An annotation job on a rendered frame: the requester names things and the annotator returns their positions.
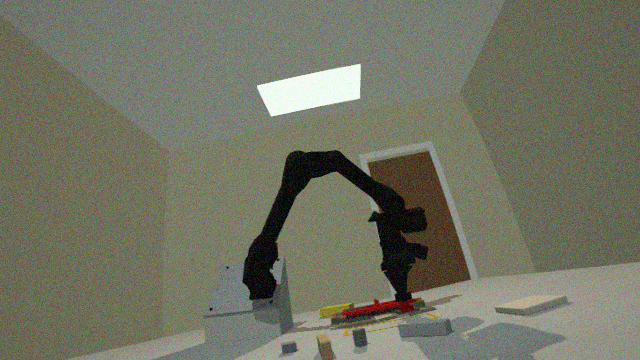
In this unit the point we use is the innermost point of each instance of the black tyre with grey hub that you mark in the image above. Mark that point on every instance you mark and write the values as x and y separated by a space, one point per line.
399 298

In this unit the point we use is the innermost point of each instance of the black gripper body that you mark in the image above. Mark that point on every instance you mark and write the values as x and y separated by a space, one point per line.
393 255

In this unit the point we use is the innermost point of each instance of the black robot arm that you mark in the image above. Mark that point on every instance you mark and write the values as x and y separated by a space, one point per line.
299 168

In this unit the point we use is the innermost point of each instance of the beige flat rectangular block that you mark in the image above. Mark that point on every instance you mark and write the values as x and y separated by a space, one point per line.
531 304

